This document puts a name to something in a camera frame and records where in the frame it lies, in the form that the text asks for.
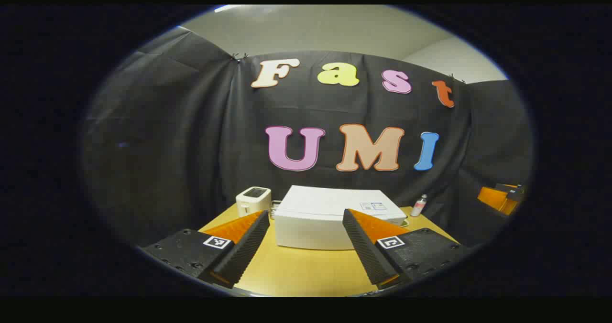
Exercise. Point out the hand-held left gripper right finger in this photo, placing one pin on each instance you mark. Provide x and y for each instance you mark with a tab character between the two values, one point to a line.
366	251

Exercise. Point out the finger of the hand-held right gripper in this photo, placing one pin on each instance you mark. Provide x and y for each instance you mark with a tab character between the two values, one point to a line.
497	199

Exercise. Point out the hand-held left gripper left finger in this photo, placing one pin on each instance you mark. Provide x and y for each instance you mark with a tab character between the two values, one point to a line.
246	249

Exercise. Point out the white microwave oven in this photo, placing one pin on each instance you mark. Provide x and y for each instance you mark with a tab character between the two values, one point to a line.
325	218

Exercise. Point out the white toaster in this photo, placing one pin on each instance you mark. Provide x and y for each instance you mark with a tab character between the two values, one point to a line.
252	202

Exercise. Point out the small pink label bottle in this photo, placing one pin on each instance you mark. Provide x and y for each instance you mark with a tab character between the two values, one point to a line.
418	207

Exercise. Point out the black backdrop cloth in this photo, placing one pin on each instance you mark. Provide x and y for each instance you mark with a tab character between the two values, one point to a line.
181	136

